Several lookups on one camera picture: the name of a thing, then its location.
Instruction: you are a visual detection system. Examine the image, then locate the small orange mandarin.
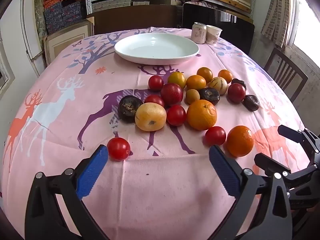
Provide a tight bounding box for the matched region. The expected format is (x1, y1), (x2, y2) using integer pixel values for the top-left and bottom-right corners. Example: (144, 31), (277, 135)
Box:
(226, 126), (254, 158)

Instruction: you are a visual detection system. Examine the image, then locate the dark purple fruit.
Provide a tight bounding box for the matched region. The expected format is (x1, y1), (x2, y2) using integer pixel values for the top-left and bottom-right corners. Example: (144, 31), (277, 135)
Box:
(231, 78), (247, 90)
(118, 95), (143, 122)
(199, 87), (220, 106)
(242, 95), (260, 112)

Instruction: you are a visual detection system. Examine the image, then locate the large orange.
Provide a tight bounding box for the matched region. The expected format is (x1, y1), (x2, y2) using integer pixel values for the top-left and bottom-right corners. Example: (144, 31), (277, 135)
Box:
(187, 100), (217, 131)

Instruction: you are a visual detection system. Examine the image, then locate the orange round fruit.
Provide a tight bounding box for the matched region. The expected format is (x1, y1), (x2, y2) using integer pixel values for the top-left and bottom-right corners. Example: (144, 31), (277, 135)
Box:
(197, 67), (213, 83)
(218, 69), (233, 83)

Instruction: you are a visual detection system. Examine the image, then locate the striped pepino melon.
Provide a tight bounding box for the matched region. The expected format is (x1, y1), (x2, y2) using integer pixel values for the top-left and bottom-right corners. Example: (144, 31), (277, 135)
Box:
(208, 76), (228, 95)

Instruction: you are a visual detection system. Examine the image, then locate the small red cherry tomato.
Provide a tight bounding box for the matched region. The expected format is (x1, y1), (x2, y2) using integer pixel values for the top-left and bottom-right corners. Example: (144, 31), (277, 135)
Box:
(107, 137), (131, 161)

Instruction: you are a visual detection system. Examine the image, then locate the small tan longan fruit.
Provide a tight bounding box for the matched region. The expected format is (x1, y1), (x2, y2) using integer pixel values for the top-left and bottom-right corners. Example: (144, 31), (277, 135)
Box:
(185, 89), (200, 105)

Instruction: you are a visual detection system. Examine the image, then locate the yellow orange tomato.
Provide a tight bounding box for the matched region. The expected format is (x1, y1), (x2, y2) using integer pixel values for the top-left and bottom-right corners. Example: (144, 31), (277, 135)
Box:
(167, 72), (187, 90)

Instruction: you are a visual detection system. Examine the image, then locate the dark wooden chair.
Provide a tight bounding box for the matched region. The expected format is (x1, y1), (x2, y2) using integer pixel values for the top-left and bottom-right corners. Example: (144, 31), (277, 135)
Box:
(264, 47), (309, 102)

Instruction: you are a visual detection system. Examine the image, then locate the patterned curtain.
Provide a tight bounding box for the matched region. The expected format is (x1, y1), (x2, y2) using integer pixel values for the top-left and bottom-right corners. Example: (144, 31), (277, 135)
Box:
(261, 0), (298, 50)

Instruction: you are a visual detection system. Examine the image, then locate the pink deer tablecloth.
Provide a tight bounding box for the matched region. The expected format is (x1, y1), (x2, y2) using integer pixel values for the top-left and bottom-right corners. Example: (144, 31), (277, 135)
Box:
(2, 30), (309, 239)

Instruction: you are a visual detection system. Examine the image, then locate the black monitor screen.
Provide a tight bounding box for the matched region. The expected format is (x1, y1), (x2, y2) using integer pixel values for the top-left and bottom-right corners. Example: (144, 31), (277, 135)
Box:
(182, 3), (255, 54)

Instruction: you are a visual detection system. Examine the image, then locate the paper cup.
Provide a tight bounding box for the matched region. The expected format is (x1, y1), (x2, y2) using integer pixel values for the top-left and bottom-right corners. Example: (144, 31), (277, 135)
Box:
(206, 25), (222, 45)

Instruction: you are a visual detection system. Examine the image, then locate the pink drink can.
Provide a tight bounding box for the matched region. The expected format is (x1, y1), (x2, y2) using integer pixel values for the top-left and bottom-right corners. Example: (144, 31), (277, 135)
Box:
(191, 22), (207, 44)

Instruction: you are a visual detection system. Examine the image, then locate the white plate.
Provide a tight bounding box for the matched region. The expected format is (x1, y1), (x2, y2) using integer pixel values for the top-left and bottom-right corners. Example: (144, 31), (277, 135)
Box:
(114, 33), (200, 66)

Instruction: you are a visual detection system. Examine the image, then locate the framed picture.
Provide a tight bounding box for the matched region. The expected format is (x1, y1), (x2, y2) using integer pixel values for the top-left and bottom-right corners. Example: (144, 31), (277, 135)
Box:
(43, 17), (95, 65)

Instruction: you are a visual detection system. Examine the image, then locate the white board panel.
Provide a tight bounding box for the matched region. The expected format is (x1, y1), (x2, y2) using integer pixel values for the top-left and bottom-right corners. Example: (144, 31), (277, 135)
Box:
(20, 0), (47, 77)

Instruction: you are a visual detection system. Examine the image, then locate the dark wooden cabinet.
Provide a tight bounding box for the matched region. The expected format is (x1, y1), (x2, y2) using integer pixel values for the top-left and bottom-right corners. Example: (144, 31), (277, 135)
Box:
(87, 5), (182, 34)

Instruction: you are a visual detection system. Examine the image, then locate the window frame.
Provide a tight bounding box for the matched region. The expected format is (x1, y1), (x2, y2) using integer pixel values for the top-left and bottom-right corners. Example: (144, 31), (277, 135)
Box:
(0, 37), (15, 99)

